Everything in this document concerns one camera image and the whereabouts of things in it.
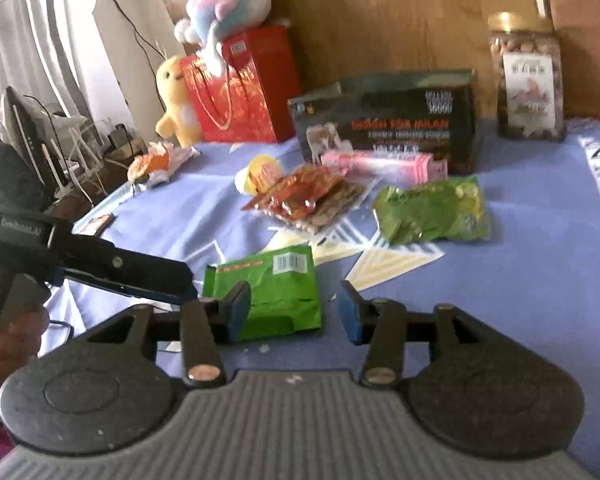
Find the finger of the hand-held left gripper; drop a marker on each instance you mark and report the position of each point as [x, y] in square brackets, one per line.
[129, 286]
[149, 270]

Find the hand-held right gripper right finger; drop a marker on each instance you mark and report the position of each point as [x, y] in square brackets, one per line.
[351, 315]

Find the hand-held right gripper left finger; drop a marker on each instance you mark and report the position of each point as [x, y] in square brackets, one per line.
[237, 312]

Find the green snack packet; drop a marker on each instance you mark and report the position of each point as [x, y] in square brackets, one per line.
[280, 290]

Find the clear packet of brown snacks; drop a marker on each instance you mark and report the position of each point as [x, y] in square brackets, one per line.
[340, 205]

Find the green candy bag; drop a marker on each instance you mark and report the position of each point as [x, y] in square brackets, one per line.
[430, 210]

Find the red snack packet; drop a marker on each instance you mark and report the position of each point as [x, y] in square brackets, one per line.
[300, 190]

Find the yellow round snack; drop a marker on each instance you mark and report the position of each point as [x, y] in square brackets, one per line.
[257, 175]

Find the pink snack packet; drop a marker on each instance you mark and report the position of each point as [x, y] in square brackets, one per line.
[380, 166]

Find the black cardboard box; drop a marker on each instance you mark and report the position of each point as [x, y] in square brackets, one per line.
[410, 120]

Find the person's left hand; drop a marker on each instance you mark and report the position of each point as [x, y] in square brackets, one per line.
[9, 355]

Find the small dark flat packet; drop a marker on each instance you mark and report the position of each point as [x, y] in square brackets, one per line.
[97, 223]

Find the dark cloth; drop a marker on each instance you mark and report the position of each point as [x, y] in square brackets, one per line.
[7, 175]

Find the white router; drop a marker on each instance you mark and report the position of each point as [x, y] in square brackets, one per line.
[72, 160]

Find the orange crumpled wrapper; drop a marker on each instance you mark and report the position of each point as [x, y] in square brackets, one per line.
[154, 162]

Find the grey leaning flat device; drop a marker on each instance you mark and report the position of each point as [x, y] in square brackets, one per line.
[22, 125]

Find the yellow plush toy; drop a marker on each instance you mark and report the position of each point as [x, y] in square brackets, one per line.
[177, 100]

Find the blue printed bed sheet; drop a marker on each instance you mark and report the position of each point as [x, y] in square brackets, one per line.
[530, 240]

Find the red gift bag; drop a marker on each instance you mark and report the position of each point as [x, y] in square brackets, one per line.
[250, 95]

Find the white curtain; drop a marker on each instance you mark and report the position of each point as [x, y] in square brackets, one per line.
[24, 25]

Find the pastel plush toy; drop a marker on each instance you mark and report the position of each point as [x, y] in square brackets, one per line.
[229, 5]

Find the clear nut jar gold lid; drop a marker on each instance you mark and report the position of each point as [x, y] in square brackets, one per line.
[527, 85]

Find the wooden board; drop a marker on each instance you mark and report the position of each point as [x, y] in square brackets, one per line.
[380, 15]

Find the brown chair back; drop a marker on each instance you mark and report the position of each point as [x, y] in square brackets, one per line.
[580, 50]

